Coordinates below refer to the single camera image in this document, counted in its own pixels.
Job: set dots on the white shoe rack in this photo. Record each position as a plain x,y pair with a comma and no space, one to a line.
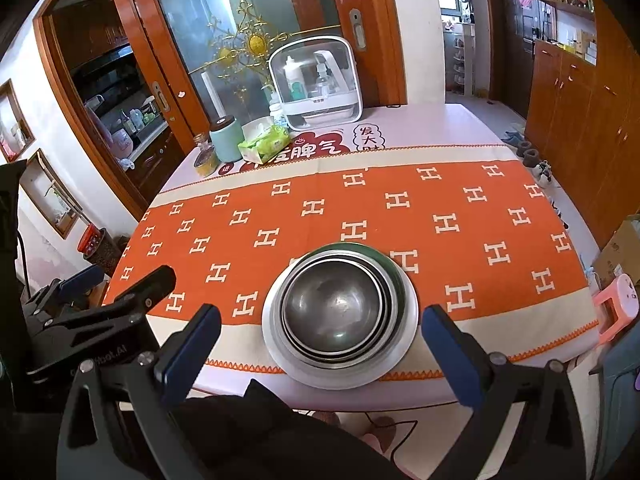
462,60

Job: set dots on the cardboard box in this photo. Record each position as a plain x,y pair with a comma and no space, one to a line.
620,255

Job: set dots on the red container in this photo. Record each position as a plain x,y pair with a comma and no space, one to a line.
90,240

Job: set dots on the teal canister brown lid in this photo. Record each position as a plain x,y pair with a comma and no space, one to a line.
227,142

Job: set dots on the grey shoe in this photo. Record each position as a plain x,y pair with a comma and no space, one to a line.
527,150

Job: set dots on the wooden wall frame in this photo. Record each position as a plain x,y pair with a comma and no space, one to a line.
50,195
15,130

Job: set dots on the green plate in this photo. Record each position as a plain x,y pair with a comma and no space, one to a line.
395,280

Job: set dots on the white shoe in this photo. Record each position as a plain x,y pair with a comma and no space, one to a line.
541,170

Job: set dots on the yellow tin can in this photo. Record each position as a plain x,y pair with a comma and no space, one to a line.
206,165

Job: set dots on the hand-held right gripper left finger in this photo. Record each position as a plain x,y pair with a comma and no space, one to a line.
192,350

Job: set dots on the small glass jar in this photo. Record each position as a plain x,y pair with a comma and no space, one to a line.
201,142

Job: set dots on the clear plastic bottle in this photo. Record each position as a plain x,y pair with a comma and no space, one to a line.
324,82

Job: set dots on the pale pink kitchen appliance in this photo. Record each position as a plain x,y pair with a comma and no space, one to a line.
122,142

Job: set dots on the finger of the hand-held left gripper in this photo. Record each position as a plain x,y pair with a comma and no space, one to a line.
145,287
82,277

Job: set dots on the white bottle teal label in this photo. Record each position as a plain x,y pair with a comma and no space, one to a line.
295,80

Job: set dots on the orange patterned tablecloth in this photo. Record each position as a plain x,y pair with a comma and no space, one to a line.
400,230

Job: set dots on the person's black clothing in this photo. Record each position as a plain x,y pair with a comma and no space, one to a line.
280,435

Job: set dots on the blue slipper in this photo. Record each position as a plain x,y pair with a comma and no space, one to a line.
512,137

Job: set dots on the dark entrance door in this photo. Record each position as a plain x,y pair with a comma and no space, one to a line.
515,60

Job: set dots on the wooden sliding glass door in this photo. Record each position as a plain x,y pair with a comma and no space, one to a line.
200,10

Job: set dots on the white storage box clear lid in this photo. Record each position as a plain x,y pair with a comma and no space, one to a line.
325,110

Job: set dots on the green tissue pack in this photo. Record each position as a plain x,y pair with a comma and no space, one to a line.
265,145

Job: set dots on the large steel bowl pink outside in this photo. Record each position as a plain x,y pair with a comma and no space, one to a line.
325,361

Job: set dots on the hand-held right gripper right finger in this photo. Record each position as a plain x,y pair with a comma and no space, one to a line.
450,355

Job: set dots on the pink stool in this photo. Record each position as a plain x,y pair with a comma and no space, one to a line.
617,305

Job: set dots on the small steel bowl orange outside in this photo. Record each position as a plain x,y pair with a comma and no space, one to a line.
335,310

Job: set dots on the wooden cabinet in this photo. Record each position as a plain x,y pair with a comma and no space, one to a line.
575,110

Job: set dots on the grey blue fabric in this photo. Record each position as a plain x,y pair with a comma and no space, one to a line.
620,410

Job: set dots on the black stand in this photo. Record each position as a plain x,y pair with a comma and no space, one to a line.
10,210

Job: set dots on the dark wicker basket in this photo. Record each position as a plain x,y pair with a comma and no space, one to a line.
107,252

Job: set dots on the white plate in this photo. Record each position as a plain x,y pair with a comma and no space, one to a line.
340,375

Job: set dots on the white pill bottle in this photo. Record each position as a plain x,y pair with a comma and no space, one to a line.
277,116

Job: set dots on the pink printed table mat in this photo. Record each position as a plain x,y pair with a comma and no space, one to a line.
425,125

